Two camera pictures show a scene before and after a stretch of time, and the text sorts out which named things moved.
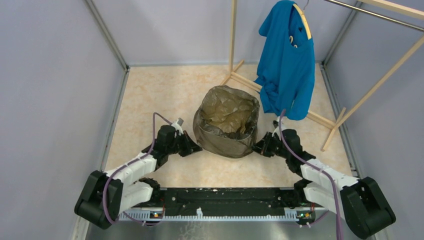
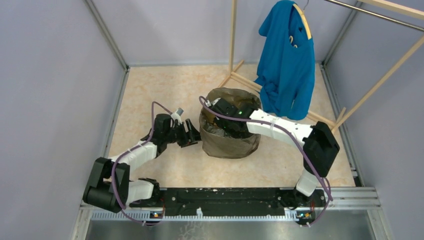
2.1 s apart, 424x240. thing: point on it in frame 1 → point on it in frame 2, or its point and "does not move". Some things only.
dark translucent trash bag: x=225 y=121 does not move
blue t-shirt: x=286 y=62 does not move
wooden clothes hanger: x=308 y=29 does not move
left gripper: x=189 y=146 → x=194 y=135
